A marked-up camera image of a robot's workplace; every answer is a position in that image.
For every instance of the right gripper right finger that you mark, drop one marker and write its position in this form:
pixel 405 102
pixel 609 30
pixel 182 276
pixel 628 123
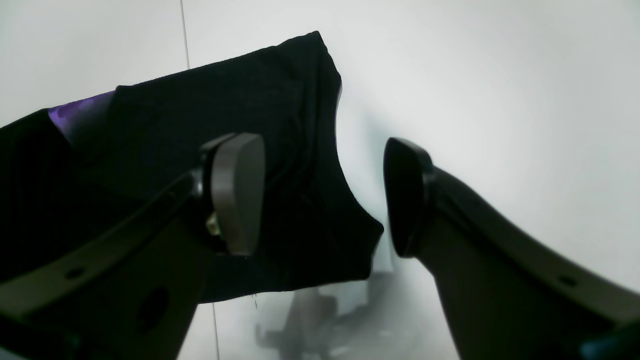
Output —
pixel 505 295

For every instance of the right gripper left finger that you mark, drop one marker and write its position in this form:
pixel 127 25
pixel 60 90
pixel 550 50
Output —
pixel 131 294

